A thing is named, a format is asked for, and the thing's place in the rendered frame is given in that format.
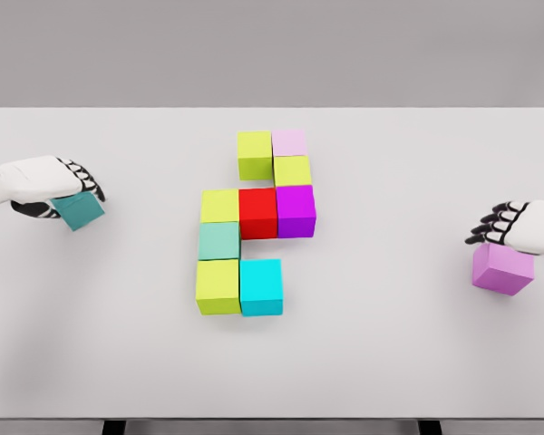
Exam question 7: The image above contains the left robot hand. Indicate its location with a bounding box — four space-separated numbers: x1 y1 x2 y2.
0 155 107 222

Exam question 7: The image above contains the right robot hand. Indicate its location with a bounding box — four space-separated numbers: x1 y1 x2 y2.
464 199 544 273

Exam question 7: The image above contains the dark teal cube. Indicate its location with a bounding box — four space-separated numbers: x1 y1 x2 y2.
50 190 106 233

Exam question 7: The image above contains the orchid purple cube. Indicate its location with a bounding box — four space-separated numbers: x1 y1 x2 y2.
471 242 536 298

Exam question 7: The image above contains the yellow-green cube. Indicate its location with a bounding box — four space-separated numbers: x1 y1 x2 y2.
195 258 243 317
236 130 274 181
199 188 241 225
273 154 313 188

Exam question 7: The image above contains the mint green cube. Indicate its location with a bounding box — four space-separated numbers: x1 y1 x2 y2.
197 220 242 262

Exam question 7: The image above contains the red cube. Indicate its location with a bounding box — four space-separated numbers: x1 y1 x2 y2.
238 187 279 241

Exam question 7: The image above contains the vivid purple cube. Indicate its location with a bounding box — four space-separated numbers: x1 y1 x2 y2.
276 184 318 239

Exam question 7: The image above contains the cyan cube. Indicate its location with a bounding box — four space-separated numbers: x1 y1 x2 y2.
238 258 285 318

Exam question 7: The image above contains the pale pink cube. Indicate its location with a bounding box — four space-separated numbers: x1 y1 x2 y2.
271 129 309 159

